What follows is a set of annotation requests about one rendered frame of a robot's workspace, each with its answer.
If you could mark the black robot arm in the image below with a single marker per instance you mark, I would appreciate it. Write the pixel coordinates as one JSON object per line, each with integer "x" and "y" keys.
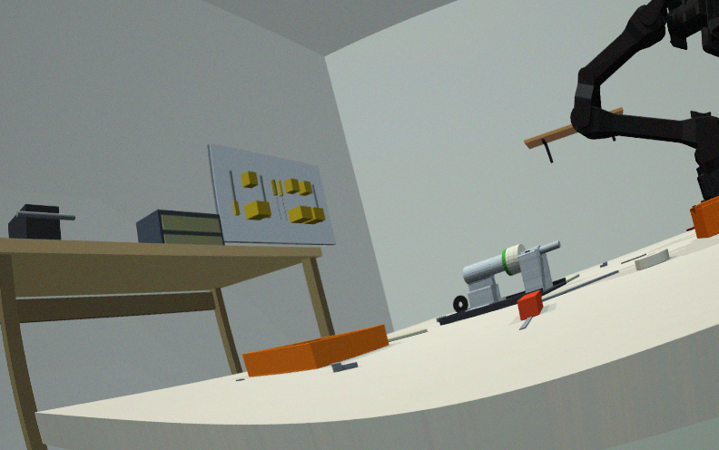
{"x": 645, "y": 28}

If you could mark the black ring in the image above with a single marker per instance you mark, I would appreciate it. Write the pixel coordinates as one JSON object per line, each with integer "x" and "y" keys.
{"x": 464, "y": 302}

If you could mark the green ring spacer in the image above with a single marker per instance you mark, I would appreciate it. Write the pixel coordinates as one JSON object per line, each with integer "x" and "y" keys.
{"x": 504, "y": 263}

